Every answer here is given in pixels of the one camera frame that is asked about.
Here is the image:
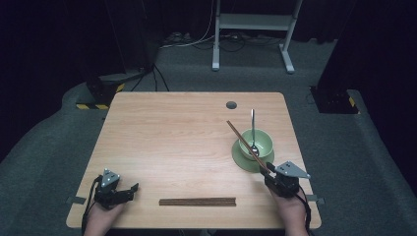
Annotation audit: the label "grey tape piece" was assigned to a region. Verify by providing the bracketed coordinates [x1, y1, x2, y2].
[66, 196, 88, 206]
[305, 194, 326, 207]

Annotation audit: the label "black floor cables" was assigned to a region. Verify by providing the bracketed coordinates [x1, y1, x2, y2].
[130, 63, 171, 93]

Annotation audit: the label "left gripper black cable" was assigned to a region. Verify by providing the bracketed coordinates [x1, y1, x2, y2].
[81, 174, 104, 235]

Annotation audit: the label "person's right hand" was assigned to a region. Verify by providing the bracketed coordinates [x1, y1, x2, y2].
[268, 188, 308, 230]

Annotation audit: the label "metal spoon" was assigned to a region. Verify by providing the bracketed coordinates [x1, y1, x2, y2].
[249, 108, 261, 157]

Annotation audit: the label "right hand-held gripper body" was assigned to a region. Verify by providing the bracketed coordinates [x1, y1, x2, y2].
[264, 160, 312, 199]

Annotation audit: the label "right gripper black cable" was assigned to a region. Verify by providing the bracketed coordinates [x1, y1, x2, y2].
[294, 186, 313, 236]

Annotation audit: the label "white metal stand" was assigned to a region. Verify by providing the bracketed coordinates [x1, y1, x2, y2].
[211, 0, 304, 75]

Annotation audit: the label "brown wooden chopstick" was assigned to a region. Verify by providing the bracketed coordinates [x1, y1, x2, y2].
[158, 200, 237, 207]
[225, 120, 270, 174]
[226, 119, 272, 174]
[158, 197, 237, 204]

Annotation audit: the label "green ceramic plate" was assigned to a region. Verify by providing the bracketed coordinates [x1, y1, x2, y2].
[231, 139, 275, 174]

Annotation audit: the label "black column with square base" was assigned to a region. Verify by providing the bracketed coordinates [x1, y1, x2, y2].
[309, 0, 360, 115]

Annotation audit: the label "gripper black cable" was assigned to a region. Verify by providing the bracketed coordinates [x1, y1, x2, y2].
[81, 174, 104, 235]
[294, 186, 313, 236]

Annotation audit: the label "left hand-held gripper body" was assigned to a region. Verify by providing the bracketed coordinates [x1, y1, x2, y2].
[93, 168, 132, 210]

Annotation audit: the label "white cable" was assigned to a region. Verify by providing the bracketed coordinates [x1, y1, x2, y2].
[159, 0, 218, 50]

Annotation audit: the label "green ceramic bowl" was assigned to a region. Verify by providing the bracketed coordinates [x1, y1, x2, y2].
[238, 128, 274, 161]

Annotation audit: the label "person's left hand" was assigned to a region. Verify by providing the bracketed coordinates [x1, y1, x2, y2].
[86, 202, 126, 230]

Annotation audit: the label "black stand with striped base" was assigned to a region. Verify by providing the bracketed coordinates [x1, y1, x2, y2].
[75, 68, 147, 111]

